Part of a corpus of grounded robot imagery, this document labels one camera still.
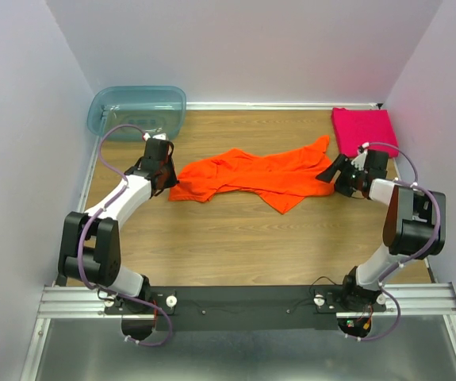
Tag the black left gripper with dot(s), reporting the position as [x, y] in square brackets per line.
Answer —
[172, 181]

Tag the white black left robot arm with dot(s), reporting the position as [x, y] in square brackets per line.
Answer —
[90, 247]

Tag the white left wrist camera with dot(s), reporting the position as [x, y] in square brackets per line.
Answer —
[160, 136]

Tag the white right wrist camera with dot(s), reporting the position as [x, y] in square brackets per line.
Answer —
[359, 161]

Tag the teal plastic basin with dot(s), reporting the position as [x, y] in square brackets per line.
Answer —
[155, 109]

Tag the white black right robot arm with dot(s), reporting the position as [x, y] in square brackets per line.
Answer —
[413, 228]

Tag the orange t shirt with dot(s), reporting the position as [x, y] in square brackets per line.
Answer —
[281, 180]

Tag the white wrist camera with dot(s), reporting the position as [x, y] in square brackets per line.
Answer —
[160, 136]
[359, 161]

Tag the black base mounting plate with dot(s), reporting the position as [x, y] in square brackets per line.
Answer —
[253, 308]

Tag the aluminium frame rail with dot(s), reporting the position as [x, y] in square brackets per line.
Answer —
[414, 300]

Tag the folded pink t shirt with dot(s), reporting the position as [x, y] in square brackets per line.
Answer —
[353, 128]

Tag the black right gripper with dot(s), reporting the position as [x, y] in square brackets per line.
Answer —
[340, 163]

